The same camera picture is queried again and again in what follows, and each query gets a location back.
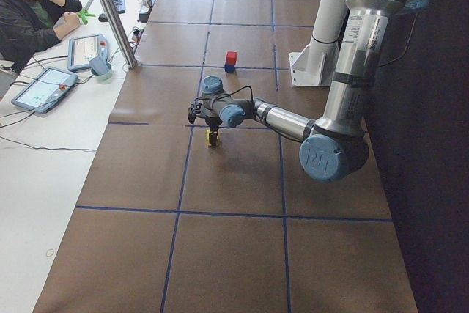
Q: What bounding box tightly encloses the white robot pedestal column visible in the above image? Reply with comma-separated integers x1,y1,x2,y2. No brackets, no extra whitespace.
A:
289,0,347,86

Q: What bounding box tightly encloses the near teach pendant tablet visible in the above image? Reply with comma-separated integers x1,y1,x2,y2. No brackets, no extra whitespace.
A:
11,67,78,114

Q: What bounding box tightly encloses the yellow wooden block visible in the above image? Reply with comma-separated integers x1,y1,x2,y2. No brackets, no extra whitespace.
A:
206,130,220,147

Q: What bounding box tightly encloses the metal mug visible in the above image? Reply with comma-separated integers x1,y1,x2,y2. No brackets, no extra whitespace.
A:
142,0,152,8

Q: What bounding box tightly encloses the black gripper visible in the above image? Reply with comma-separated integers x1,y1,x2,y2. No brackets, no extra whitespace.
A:
204,117,221,146

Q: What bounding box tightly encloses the red wooden block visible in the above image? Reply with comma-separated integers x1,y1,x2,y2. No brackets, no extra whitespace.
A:
225,51,237,66

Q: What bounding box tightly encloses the far teach pendant tablet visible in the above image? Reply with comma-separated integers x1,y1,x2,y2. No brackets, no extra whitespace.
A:
67,34,108,72

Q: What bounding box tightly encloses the seated person black jacket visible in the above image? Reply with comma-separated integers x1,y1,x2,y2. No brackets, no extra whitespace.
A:
1,0,82,74

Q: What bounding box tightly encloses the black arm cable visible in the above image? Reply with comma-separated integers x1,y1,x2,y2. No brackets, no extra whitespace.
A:
187,86,257,124

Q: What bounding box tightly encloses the black computer mouse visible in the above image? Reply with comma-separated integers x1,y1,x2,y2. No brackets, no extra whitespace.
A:
98,14,108,23

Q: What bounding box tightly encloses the teach pendant tablet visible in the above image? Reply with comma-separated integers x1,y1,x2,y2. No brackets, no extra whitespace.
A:
11,67,78,114
67,34,108,72

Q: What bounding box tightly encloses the green plastic tool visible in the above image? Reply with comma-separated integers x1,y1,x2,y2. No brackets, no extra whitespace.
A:
77,10,95,25

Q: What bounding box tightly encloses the blue wooden block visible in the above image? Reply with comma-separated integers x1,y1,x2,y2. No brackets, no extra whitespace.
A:
224,64,235,73

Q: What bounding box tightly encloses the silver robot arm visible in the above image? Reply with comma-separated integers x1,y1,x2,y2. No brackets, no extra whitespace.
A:
188,0,429,182

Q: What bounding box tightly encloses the aluminium frame post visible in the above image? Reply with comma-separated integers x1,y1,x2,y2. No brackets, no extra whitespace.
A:
100,0,137,69

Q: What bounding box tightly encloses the blue plastic cup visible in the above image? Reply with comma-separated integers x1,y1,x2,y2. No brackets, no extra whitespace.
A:
89,56,110,76

